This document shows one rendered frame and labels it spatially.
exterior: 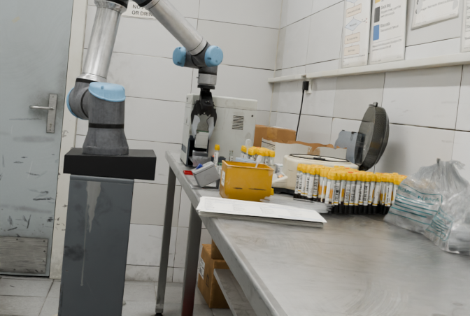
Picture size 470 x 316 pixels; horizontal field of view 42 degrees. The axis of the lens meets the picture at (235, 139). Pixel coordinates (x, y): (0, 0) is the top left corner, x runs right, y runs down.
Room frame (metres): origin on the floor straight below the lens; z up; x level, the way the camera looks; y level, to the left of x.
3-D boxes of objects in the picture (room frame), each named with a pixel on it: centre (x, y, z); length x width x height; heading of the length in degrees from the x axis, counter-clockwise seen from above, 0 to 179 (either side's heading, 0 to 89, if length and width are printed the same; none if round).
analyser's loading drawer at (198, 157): (2.44, 0.14, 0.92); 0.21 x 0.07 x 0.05; 10
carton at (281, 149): (2.41, -0.27, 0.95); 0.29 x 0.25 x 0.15; 100
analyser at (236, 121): (2.65, 0.08, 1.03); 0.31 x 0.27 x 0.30; 10
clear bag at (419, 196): (1.55, -0.52, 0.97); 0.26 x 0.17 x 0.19; 26
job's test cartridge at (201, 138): (2.42, 0.13, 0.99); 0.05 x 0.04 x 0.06; 100
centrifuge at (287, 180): (2.04, -0.27, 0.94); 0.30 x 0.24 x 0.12; 91
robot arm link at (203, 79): (2.44, 0.14, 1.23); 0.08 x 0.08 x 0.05
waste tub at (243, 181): (1.76, -0.04, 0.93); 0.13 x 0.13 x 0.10; 8
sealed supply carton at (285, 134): (3.09, -0.17, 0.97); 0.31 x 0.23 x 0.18; 4
